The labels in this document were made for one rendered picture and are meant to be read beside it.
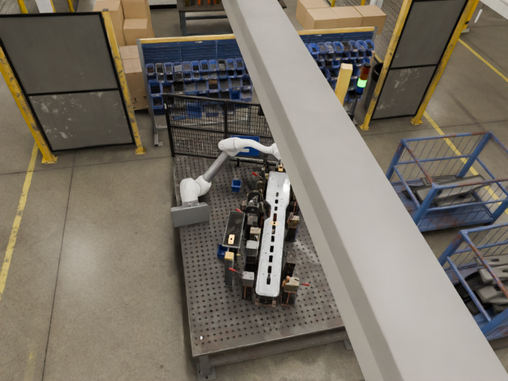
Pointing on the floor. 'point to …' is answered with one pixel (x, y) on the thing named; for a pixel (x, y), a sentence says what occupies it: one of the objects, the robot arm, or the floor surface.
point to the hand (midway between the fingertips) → (280, 165)
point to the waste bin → (373, 83)
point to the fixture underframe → (205, 366)
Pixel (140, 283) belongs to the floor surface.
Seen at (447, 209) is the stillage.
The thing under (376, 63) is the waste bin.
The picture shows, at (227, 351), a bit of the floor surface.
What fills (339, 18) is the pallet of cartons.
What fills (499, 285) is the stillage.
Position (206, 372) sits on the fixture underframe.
